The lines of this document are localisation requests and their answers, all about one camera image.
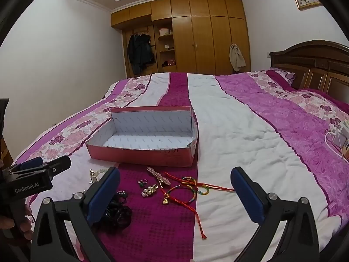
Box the rainbow braided bracelet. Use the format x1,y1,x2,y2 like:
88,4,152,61
168,177,210,204

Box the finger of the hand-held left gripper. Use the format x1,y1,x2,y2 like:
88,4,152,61
3,156,72,182
11,157,44,171

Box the white charger device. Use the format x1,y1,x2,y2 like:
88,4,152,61
333,123,349,154

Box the pink floral bedspread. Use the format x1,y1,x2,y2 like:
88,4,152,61
11,69,349,262

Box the red cord bracelet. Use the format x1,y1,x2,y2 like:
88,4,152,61
164,171,236,193

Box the pink crystal hair clip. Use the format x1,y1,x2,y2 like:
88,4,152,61
147,166,171,188

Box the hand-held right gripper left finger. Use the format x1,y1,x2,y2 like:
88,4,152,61
30,166,121,262

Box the person's left hand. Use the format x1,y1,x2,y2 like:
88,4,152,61
0,204,34,241

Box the red cardboard box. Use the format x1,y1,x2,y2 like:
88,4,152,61
85,106,198,168

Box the beige hanging bag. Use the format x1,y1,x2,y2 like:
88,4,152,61
229,44,246,72

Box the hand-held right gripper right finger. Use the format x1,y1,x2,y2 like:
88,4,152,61
230,166,319,262

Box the white cable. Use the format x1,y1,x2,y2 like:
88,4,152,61
324,131,349,159

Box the black ribbon hair bow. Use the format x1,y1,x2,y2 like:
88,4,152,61
94,190,133,231

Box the pink floral pillow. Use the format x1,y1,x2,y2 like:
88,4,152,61
266,69,296,88

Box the wooden wardrobe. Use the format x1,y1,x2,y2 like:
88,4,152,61
110,0,253,78

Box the dark hanging jackets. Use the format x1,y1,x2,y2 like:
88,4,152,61
127,33,156,75

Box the dark wooden headboard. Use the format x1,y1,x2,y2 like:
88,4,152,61
269,40,349,99

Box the red bracelet gold charm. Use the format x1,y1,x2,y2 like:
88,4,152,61
161,190,207,240

